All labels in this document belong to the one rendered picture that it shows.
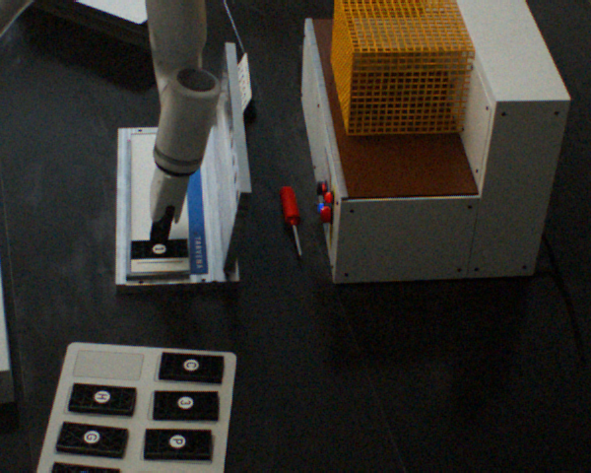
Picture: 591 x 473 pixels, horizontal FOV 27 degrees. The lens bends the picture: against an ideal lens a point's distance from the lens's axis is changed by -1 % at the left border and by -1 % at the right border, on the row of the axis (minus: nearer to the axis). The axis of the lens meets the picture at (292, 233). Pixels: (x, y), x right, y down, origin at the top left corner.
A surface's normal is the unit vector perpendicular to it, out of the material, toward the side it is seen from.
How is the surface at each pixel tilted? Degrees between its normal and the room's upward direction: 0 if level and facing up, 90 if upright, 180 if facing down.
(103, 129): 0
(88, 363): 0
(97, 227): 0
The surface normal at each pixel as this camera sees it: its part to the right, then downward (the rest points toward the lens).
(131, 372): 0.04, -0.76
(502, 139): 0.10, 0.66
